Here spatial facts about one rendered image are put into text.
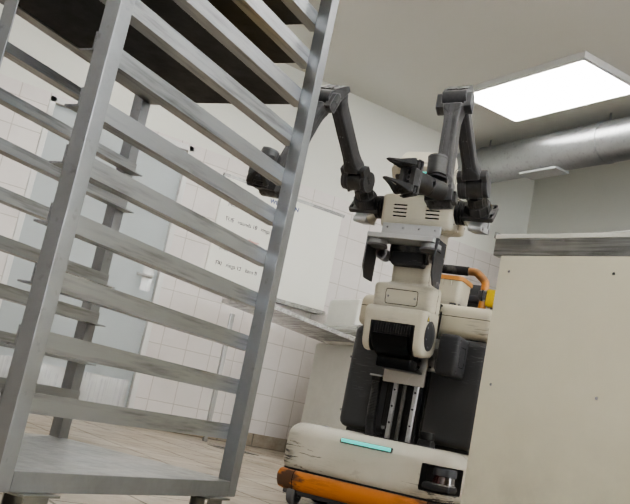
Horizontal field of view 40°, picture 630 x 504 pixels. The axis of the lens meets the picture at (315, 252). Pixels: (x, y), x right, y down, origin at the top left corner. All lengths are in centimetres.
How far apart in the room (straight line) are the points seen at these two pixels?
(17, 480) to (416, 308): 197
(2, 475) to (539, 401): 143
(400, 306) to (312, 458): 60
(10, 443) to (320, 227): 594
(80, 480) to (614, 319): 136
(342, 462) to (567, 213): 565
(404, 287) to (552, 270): 84
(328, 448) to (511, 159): 481
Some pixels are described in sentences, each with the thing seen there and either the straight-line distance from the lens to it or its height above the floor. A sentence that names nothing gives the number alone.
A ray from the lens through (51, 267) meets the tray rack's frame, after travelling 128.
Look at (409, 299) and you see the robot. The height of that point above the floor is 77.
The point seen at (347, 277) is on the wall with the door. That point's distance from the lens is 723.
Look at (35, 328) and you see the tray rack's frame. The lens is 128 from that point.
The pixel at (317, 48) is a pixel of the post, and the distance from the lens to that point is 193.
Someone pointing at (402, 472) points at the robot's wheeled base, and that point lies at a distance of 292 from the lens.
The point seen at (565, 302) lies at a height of 71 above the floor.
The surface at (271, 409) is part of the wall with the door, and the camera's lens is 689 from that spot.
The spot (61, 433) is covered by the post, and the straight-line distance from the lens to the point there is 204.
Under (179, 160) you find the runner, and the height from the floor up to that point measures 69.
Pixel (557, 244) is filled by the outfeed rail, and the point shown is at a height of 87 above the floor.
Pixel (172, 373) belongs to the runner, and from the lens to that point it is 159.
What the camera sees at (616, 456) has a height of 35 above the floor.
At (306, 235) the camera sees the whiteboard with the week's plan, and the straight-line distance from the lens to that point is 702.
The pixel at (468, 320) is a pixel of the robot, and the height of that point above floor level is 76.
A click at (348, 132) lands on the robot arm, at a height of 128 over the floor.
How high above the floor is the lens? 30
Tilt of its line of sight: 11 degrees up
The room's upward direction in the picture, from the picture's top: 12 degrees clockwise
